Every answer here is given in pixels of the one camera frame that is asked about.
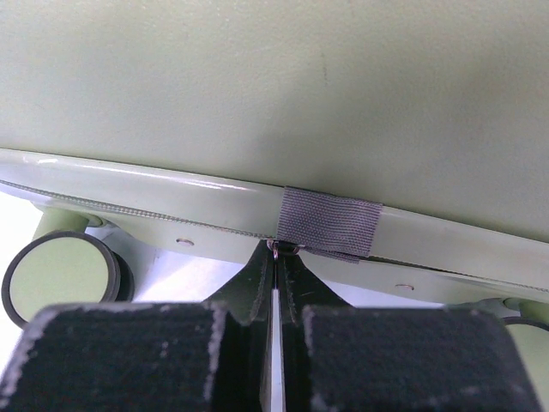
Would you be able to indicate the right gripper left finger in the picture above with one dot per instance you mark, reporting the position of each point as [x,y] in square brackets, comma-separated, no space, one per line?
[209,356]

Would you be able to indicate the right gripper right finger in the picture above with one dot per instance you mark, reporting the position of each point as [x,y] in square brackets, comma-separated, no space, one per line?
[337,357]

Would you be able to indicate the green hard-shell suitcase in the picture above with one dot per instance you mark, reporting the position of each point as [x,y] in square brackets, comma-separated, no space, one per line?
[181,123]

